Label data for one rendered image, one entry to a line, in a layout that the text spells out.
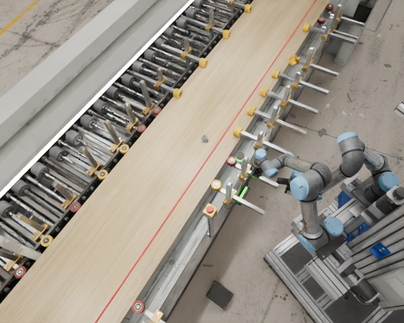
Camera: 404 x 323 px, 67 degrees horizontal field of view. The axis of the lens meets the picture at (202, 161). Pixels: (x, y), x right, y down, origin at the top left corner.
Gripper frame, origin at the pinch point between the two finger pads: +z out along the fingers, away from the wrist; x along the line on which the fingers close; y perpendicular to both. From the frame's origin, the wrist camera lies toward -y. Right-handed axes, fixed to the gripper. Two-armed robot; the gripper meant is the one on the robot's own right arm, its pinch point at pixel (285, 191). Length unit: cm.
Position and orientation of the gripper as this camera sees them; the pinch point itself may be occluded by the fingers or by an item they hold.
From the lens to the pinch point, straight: 247.6
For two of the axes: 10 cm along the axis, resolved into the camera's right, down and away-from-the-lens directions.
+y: 8.5, 4.3, -2.9
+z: 0.4, 4.9, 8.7
